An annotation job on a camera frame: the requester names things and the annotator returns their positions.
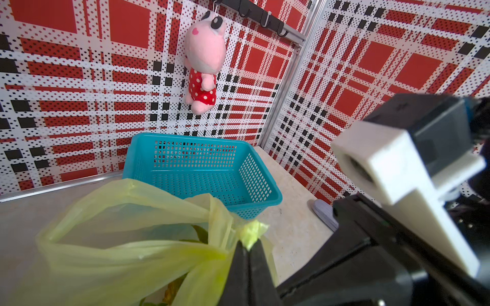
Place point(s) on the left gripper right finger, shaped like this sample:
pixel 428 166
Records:
pixel 261 290

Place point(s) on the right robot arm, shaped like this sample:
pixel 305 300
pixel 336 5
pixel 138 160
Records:
pixel 478 153

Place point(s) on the green-yellow pineapple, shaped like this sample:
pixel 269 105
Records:
pixel 173 287

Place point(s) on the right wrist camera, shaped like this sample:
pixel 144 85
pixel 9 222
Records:
pixel 411 155

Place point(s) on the grey glasses case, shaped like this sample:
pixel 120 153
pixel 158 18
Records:
pixel 326 214

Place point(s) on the pink plush toy hanging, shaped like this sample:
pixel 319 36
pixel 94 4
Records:
pixel 205 52

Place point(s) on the black hook rail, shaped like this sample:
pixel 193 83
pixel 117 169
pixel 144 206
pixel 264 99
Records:
pixel 249 10

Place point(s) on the green plastic bag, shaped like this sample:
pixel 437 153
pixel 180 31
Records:
pixel 123 242

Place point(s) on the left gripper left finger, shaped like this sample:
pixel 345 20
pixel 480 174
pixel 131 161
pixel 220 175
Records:
pixel 237 286

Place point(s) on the teal plastic basket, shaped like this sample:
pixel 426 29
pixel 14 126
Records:
pixel 187 166

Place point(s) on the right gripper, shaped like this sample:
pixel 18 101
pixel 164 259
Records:
pixel 372 259

